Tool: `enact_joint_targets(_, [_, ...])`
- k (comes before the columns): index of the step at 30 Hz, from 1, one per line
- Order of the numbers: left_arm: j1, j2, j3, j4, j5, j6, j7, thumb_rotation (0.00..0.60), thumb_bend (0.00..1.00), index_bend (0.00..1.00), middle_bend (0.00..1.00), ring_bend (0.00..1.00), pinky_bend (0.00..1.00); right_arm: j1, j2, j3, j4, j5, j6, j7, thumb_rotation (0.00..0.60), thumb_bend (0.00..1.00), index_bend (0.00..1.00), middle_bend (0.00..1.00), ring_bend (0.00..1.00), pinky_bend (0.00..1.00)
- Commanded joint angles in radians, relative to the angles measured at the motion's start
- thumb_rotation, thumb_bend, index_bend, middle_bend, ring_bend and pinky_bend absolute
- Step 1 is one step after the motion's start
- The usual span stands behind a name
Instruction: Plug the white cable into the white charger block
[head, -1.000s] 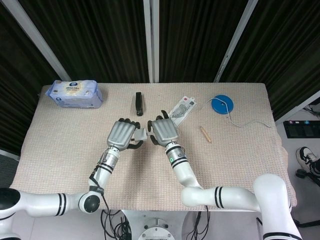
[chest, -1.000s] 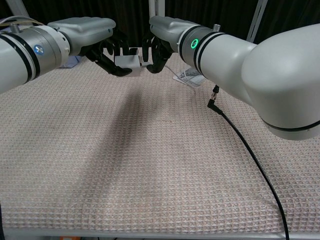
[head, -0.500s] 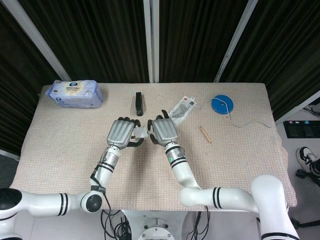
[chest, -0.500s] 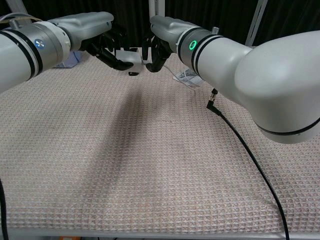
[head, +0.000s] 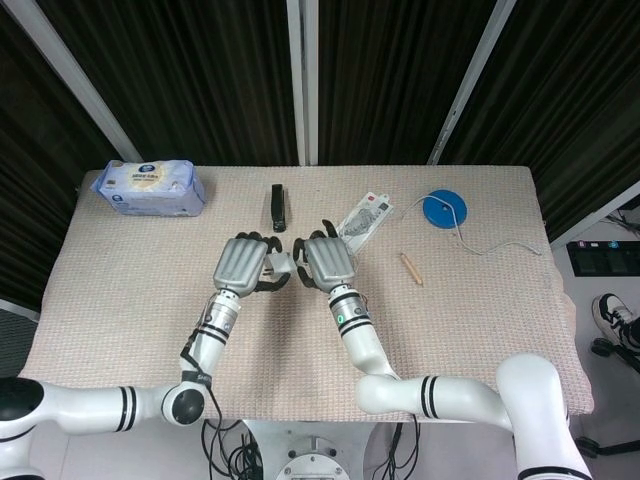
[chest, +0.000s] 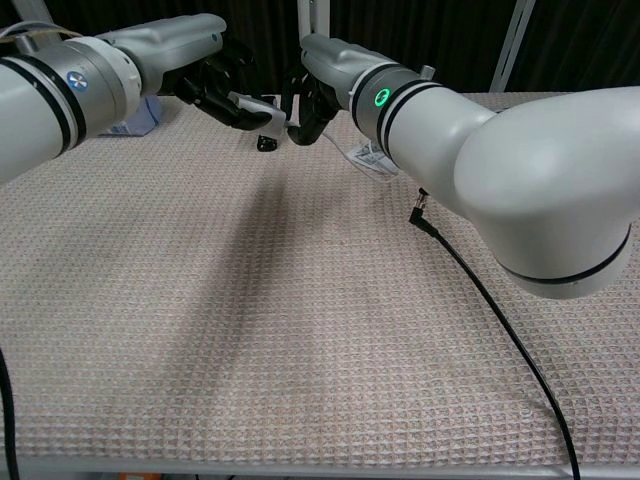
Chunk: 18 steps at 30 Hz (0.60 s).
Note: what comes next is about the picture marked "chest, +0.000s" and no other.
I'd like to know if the beige waffle table cloth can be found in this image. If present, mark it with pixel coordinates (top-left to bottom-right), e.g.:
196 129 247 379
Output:
0 92 640 469

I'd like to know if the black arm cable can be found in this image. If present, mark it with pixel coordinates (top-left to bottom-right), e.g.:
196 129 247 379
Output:
0 344 21 480
408 187 584 480

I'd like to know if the white USB power adapter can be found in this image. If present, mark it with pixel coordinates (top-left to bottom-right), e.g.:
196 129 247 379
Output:
234 96 289 136

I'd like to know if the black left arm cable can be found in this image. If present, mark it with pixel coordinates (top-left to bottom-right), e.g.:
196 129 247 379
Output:
0 344 21 480

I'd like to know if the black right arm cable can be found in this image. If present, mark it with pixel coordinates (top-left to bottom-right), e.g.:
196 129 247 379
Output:
408 187 584 480

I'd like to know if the white upright frame post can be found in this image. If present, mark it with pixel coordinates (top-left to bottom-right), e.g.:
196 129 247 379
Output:
296 0 331 41

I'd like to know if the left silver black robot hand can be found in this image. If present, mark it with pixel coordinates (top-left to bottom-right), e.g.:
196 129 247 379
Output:
94 13 289 132

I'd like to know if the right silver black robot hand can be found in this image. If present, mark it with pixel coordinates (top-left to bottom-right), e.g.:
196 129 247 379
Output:
281 33 401 146

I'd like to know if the white printed flat packet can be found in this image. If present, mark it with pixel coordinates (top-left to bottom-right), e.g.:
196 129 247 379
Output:
346 139 401 176

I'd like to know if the black pleated curtain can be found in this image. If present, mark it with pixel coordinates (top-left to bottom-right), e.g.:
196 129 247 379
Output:
0 0 640 96

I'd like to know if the blue tissue pack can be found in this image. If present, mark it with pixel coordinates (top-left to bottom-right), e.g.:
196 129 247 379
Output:
97 94 162 137

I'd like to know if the white slanted frame post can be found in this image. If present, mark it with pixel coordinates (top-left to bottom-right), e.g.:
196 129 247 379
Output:
10 0 57 31
488 0 537 94

